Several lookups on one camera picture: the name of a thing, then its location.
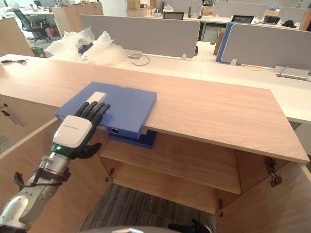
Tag cardboard box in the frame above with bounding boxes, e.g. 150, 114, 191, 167
126, 0, 141, 10

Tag black bag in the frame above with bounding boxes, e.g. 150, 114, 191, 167
263, 15, 281, 25

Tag black scissors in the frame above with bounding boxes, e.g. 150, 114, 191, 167
0, 59, 27, 65

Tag person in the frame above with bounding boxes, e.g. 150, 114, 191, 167
299, 6, 311, 32

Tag black monitor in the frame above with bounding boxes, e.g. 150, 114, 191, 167
230, 15, 255, 25

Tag long grey desk partition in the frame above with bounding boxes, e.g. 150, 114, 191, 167
79, 14, 201, 59

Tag wooden cabinet shelf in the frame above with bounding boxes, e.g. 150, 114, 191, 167
99, 135, 242, 195

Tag grey partition with blue end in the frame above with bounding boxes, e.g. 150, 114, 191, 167
215, 22, 311, 68

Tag blue folder with white label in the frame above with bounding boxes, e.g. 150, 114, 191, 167
54, 82, 157, 139

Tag tall wooden cabinet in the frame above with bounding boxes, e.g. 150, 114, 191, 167
52, 2, 104, 39

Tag black office chair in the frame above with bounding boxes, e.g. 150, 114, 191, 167
12, 9, 51, 43

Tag wooden office cabinet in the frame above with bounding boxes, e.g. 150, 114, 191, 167
0, 53, 311, 233

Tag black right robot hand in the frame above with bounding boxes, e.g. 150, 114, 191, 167
168, 218, 211, 233

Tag grey cable loop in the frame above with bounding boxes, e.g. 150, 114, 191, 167
128, 53, 150, 67

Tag white bubble wrap pile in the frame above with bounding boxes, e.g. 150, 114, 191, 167
45, 27, 129, 66

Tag black object in wrap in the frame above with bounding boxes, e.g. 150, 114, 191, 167
77, 42, 94, 55

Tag wooden cabinet with metal handle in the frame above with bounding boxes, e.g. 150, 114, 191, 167
0, 94, 58, 154

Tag silver desk cable box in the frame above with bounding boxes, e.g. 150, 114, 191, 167
274, 65, 311, 81

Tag low wooden cabinet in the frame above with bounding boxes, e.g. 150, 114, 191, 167
0, 17, 35, 58

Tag brown cardboard panel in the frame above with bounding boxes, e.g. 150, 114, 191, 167
213, 27, 226, 55

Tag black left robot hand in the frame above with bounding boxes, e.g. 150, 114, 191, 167
51, 101, 112, 160

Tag black mesh chair back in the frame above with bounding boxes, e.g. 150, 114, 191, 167
163, 11, 185, 20

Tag wooden cabinet door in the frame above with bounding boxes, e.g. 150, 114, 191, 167
0, 116, 110, 233
215, 162, 311, 233

